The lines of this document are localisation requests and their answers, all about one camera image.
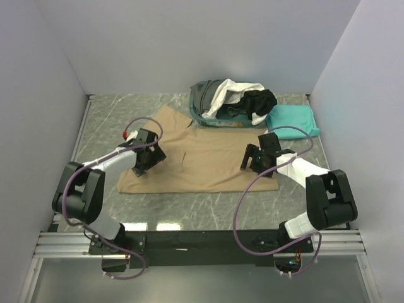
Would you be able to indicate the folded teal t shirt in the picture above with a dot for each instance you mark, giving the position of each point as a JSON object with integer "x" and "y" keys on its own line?
{"x": 300, "y": 116}

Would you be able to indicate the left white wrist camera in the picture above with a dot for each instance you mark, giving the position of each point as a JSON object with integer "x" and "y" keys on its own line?
{"x": 129, "y": 135}

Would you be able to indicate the white t shirt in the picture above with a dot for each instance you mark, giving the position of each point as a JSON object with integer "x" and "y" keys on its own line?
{"x": 230, "y": 92}

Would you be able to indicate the black t shirt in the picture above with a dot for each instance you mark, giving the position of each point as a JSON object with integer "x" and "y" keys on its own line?
{"x": 258, "y": 102}

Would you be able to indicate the tan t shirt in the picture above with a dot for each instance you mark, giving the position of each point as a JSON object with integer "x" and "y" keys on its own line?
{"x": 198, "y": 160}

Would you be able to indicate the teal plastic basket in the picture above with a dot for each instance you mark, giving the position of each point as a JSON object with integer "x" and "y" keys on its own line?
{"x": 222, "y": 121}

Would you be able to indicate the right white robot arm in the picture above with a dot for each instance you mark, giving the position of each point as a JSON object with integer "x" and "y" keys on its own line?
{"x": 329, "y": 198}

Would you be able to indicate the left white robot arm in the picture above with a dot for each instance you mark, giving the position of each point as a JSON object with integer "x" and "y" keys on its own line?
{"x": 80, "y": 192}

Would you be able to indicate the black base beam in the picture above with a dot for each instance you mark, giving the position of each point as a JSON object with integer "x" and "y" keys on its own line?
{"x": 196, "y": 248}

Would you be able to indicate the grey t shirt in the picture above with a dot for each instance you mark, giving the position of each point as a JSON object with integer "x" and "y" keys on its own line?
{"x": 202, "y": 94}

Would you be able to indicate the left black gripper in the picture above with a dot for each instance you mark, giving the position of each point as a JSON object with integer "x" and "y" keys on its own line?
{"x": 156, "y": 156}

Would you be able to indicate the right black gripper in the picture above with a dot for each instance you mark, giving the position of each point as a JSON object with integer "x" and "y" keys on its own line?
{"x": 253, "y": 151}

